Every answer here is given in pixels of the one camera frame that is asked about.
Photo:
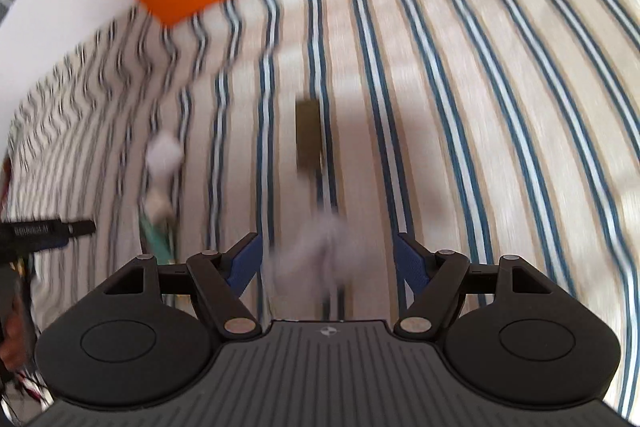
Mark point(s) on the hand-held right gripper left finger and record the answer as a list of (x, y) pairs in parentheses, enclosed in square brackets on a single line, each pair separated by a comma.
[(245, 263)]

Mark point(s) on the white earbud case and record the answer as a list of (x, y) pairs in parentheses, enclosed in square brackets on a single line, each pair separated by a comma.
[(164, 154)]

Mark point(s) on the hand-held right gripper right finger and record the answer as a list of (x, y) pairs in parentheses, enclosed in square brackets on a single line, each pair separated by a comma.
[(410, 263)]

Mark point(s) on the olive brown small box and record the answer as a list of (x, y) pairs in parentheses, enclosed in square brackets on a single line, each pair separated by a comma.
[(308, 132)]

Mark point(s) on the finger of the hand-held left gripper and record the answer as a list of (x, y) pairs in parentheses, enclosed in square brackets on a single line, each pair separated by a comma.
[(45, 233)]

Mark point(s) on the teal pen with gold cap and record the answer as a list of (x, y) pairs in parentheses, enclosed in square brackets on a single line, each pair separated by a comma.
[(157, 237)]

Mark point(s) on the dark floral cloth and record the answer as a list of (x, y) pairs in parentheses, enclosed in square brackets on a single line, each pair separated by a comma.
[(15, 337)]

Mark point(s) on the striped blanket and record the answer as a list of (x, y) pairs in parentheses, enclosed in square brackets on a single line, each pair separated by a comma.
[(450, 107)]

